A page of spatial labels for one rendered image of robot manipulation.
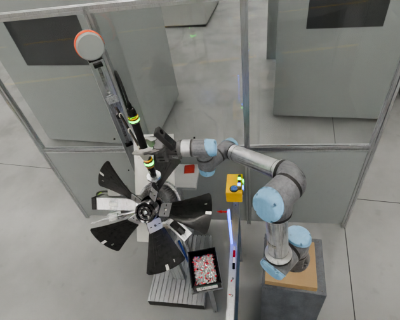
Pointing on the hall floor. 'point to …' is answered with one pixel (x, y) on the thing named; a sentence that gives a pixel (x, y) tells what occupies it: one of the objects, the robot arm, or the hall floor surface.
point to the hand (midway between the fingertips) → (136, 145)
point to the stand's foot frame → (176, 294)
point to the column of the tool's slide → (110, 110)
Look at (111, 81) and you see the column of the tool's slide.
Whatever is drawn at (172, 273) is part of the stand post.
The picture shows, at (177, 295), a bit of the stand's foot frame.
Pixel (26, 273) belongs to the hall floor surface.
